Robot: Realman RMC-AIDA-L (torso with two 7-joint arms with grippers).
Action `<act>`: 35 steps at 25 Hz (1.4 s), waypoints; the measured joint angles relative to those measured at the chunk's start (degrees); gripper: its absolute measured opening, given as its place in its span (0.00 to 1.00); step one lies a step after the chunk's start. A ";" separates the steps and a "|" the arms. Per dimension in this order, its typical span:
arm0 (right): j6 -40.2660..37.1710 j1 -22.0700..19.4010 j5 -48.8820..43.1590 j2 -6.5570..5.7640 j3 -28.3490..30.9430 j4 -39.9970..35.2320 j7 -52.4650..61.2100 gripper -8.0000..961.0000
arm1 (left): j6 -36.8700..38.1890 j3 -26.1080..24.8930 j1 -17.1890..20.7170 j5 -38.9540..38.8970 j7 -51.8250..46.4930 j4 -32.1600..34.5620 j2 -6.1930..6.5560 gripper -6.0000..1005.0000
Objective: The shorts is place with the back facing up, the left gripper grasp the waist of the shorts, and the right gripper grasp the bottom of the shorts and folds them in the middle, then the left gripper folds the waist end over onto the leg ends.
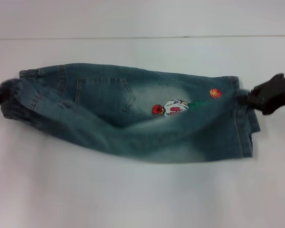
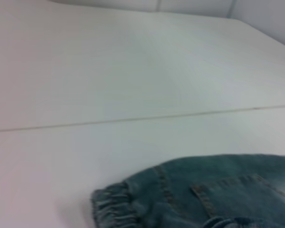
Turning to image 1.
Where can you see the blue denim shorts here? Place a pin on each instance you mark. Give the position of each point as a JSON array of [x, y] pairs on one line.
[[133, 133]]

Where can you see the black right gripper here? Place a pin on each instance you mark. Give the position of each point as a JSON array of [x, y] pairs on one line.
[[275, 95]]

